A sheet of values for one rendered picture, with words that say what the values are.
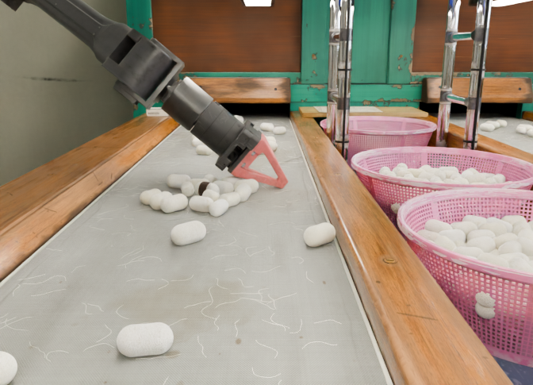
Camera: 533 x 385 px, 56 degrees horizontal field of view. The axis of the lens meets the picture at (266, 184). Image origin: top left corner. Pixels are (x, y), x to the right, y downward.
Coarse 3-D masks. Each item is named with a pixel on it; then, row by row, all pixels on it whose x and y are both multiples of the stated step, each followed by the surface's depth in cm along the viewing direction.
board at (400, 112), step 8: (304, 112) 133; (312, 112) 133; (320, 112) 133; (360, 112) 133; (368, 112) 133; (376, 112) 133; (384, 112) 133; (392, 112) 133; (400, 112) 133; (408, 112) 133; (416, 112) 133; (424, 112) 133
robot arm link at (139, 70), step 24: (24, 0) 85; (48, 0) 76; (72, 0) 74; (72, 24) 73; (96, 24) 71; (120, 24) 69; (96, 48) 69; (120, 48) 68; (144, 48) 66; (120, 72) 66; (144, 72) 66; (168, 72) 69; (144, 96) 68
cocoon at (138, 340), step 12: (144, 324) 33; (156, 324) 33; (120, 336) 32; (132, 336) 32; (144, 336) 32; (156, 336) 32; (168, 336) 32; (120, 348) 32; (132, 348) 32; (144, 348) 32; (156, 348) 32; (168, 348) 32
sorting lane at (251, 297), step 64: (256, 128) 130; (128, 192) 71; (256, 192) 71; (64, 256) 48; (128, 256) 48; (192, 256) 48; (256, 256) 48; (320, 256) 48; (0, 320) 37; (64, 320) 37; (128, 320) 37; (192, 320) 37; (256, 320) 37; (320, 320) 37; (64, 384) 30; (128, 384) 30; (192, 384) 30; (256, 384) 30; (320, 384) 30; (384, 384) 30
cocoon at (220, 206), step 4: (220, 200) 61; (224, 200) 61; (212, 204) 60; (216, 204) 60; (220, 204) 60; (224, 204) 60; (212, 208) 59; (216, 208) 59; (220, 208) 60; (224, 208) 60; (212, 212) 59; (216, 212) 59; (220, 212) 60; (224, 212) 61; (216, 216) 60
